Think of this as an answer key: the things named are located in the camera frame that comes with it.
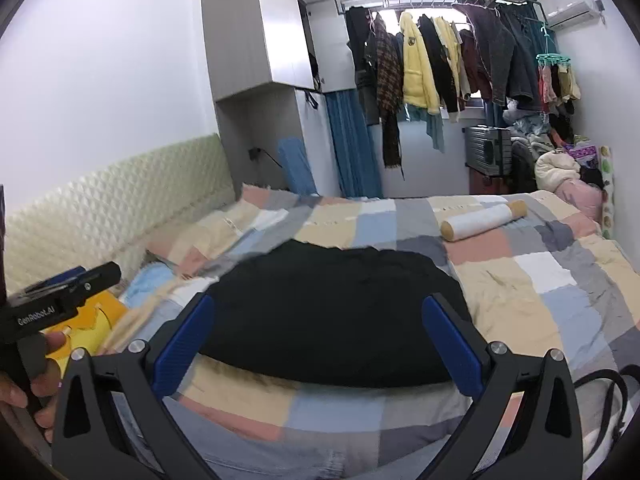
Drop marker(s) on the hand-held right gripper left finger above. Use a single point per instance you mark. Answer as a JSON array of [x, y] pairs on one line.
[[182, 355]]

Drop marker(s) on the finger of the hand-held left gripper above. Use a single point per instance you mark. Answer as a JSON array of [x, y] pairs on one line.
[[62, 278], [97, 279]]

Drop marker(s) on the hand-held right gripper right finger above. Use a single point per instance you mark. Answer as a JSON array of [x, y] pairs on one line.
[[450, 350]]

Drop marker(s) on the black puffer jacket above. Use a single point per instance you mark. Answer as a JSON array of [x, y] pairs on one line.
[[330, 310]]

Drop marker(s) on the pile of clothes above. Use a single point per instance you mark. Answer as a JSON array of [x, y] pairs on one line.
[[530, 130]]

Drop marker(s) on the person's left hand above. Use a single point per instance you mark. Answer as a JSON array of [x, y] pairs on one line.
[[47, 387]]

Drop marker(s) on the yellow cartoon pillow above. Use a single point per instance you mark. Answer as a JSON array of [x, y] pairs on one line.
[[95, 322]]

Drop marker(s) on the light blue ruffled pillow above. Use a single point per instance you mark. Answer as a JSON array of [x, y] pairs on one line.
[[150, 282]]

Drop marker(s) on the cream quilted headboard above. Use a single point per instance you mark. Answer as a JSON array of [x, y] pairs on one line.
[[100, 200]]

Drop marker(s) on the patchwork quilt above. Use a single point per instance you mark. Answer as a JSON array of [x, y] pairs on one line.
[[510, 290]]

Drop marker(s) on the white film roll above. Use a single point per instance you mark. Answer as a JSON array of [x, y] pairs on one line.
[[480, 220]]

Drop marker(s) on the pink garment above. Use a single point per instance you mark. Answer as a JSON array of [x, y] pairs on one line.
[[580, 200]]

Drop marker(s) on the silver ribbed suitcase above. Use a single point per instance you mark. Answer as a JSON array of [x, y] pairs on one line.
[[485, 150]]

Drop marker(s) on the cream fleece bundle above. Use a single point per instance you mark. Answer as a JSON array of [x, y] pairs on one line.
[[555, 170]]

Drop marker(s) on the blue padded board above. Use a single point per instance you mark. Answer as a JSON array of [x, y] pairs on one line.
[[297, 167]]

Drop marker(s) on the white green dotted board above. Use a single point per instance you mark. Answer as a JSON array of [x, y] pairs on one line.
[[606, 190]]

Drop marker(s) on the hanging teal garment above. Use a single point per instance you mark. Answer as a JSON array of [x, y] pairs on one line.
[[432, 125]]

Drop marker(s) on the blue curtain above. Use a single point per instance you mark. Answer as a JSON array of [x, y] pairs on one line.
[[352, 145]]

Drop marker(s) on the purple patterned bag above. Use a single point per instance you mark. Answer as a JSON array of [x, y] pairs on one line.
[[582, 155]]

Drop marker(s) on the hanging brown plaid scarf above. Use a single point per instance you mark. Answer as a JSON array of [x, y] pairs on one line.
[[390, 90]]

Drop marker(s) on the hanging yellow jacket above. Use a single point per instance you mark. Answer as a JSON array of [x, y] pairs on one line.
[[417, 70]]

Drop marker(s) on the hanging black coat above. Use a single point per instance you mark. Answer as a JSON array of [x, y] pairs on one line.
[[440, 65]]

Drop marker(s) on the hanging dark red garment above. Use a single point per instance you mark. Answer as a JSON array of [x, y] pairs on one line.
[[475, 65]]

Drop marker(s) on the grey white wardrobe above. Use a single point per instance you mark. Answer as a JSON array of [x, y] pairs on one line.
[[255, 35]]

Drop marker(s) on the green peg hanger with socks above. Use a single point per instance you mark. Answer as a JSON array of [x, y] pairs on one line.
[[557, 80]]

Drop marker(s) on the hanging pale yellow shirt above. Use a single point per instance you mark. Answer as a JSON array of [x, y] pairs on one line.
[[452, 55]]

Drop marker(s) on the hanging dark grey jacket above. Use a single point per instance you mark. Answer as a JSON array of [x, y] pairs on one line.
[[505, 55]]

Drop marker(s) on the hanging black puffer vest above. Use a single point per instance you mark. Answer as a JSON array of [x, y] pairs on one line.
[[361, 60]]

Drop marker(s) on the white air conditioner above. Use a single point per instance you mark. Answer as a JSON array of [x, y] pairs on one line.
[[570, 7]]

